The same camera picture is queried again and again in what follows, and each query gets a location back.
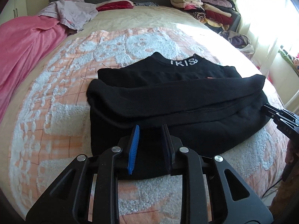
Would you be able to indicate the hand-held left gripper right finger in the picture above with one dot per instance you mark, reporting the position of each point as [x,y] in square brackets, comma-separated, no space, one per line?
[167,149]

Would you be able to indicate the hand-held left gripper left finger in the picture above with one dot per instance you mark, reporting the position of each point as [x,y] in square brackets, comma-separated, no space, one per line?
[133,149]

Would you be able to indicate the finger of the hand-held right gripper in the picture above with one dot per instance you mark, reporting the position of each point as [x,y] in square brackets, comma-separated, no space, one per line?
[271,110]
[286,123]

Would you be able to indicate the black long-sleeved sweater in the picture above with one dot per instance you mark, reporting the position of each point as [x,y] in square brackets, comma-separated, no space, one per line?
[175,98]

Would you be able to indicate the person's right forearm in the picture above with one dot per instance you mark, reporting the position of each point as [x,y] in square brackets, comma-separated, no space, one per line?
[287,203]

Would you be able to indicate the heap of purple clothes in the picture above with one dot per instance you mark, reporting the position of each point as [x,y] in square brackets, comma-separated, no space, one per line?
[236,40]

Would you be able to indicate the pile of folded clothes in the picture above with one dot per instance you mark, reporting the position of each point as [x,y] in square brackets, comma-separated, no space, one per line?
[205,7]

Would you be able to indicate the green patterned cloth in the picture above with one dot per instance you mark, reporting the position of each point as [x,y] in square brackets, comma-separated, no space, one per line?
[288,57]

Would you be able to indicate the orange plaid blanket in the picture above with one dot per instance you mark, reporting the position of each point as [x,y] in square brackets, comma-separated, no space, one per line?
[58,98]

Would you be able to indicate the dark suitcase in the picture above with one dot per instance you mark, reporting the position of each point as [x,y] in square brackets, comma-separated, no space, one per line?
[236,21]

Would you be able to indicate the white curtain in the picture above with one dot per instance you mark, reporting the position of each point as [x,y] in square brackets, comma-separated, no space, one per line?
[264,11]

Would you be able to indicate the red cloth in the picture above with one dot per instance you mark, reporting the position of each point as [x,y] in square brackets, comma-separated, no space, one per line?
[114,5]

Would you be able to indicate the dark patterned cloth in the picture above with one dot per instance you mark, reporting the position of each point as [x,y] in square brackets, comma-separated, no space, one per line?
[146,4]

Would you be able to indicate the pink blanket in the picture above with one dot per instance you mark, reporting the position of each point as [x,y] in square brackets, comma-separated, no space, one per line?
[28,46]

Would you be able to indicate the lilac crumpled garment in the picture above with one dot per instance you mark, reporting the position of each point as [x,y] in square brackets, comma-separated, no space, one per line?
[72,11]

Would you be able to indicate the cream wardrobe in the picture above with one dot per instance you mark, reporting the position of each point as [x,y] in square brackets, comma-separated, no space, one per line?
[14,2]

